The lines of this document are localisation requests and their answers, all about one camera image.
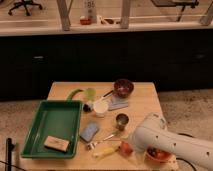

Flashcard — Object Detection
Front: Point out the red apple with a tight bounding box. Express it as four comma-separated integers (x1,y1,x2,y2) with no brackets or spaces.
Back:
119,141,133,156

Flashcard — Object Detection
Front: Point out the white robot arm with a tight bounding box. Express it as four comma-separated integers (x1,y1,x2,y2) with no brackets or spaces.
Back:
128,113,213,171

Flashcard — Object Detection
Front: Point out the white paper cup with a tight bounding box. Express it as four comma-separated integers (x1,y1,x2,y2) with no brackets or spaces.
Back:
93,101,109,117

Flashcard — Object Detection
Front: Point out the small metal cup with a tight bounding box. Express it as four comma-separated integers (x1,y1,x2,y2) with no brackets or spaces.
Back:
116,113,129,131

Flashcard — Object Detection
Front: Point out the dark red bowl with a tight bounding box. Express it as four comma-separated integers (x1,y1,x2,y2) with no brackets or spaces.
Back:
114,79,134,98

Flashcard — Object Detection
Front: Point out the green ladle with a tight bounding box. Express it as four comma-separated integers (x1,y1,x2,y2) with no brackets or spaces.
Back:
67,88,96,101

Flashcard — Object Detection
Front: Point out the grey blue cloth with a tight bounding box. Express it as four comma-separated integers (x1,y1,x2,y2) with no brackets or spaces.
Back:
109,96,129,111

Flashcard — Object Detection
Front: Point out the small black round object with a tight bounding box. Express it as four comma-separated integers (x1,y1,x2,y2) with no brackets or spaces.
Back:
83,104,93,112

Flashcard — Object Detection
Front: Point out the green plastic tray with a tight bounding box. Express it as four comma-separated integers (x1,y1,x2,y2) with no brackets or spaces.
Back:
21,100,82,159

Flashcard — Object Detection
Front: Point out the silver fork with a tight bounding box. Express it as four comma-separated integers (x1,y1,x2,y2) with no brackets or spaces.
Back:
86,133,116,150

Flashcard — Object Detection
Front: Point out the small red dish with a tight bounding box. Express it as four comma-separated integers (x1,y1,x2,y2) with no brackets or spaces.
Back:
80,16,92,25

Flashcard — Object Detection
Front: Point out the yellow banana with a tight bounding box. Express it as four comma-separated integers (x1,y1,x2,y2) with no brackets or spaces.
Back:
92,147,118,159

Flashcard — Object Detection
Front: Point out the wooden block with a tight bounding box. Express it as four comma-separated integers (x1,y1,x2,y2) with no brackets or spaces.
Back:
44,136,70,152

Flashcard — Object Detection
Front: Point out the orange bowl with nuts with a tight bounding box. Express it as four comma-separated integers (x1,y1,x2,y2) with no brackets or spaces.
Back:
146,147,172,163

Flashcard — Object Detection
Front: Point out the black office chair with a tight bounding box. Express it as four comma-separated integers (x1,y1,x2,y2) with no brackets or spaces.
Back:
8,0,43,16

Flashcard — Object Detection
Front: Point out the black cable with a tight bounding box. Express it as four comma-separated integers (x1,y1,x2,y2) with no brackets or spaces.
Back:
175,132,198,171

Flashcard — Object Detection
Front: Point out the black stand post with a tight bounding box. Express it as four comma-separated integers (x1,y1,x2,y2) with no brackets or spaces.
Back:
5,138,15,171

